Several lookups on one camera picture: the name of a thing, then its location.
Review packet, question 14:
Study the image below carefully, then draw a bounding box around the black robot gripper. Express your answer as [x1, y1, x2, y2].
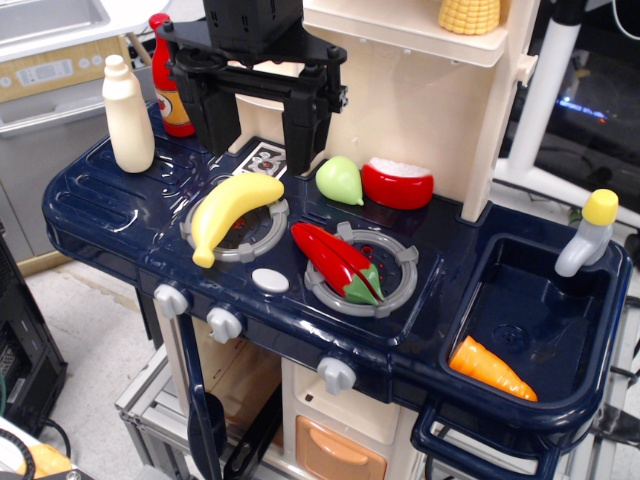
[159, 1, 348, 176]

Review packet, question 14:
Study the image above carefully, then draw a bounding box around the cream detergent bottle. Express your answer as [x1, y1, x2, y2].
[102, 55, 155, 174]

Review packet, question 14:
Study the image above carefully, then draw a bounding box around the navy toy sink basin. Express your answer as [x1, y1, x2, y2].
[440, 235, 632, 436]

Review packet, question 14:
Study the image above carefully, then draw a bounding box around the red ketchup bottle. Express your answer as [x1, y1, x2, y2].
[149, 13, 195, 138]

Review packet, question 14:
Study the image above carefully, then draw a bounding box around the yellow toy banana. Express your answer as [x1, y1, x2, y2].
[191, 172, 285, 268]

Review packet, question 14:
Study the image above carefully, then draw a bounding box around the green toy pear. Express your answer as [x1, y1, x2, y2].
[315, 156, 364, 206]

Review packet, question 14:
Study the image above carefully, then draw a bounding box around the grey oval button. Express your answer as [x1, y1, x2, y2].
[251, 268, 290, 294]

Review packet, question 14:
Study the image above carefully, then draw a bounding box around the red toy chili pepper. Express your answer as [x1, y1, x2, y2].
[290, 222, 385, 306]

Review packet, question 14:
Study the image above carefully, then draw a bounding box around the grey right stove burner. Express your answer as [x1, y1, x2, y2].
[304, 222, 419, 318]

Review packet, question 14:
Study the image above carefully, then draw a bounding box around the grey left stove knob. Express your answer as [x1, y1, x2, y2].
[154, 284, 189, 318]

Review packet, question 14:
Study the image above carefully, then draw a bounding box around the grey stove knob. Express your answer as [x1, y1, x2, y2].
[206, 307, 243, 344]
[317, 357, 356, 395]
[154, 284, 189, 318]

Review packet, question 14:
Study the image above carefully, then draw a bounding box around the grey middle stove knob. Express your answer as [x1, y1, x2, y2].
[206, 307, 243, 344]

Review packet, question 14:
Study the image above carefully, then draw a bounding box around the grey metal appliance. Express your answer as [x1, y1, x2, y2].
[1, 1, 164, 262]

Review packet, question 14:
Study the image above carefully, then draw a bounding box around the yellow toy corn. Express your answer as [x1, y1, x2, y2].
[438, 0, 501, 35]

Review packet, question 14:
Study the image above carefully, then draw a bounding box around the grey right stove knob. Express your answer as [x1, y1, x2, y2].
[317, 357, 356, 395]

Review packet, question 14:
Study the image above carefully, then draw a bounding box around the navy hanging ladle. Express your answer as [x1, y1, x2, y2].
[177, 314, 226, 480]

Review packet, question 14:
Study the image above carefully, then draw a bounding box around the orange toy carrot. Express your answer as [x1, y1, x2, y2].
[448, 336, 538, 402]

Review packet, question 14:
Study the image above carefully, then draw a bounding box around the navy toy kitchen counter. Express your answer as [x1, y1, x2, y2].
[43, 134, 612, 444]

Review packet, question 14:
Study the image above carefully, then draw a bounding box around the black computer tower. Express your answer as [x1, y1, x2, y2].
[1, 243, 67, 437]

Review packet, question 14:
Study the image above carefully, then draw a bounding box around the orange toy drawer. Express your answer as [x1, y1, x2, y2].
[295, 416, 387, 480]

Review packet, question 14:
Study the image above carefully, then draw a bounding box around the grey toy faucet yellow cap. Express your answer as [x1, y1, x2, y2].
[555, 189, 619, 278]

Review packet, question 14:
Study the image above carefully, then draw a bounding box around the white stand frame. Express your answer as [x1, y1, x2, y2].
[494, 1, 639, 227]

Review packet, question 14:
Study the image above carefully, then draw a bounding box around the aluminium extrusion frame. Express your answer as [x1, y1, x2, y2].
[115, 347, 198, 479]

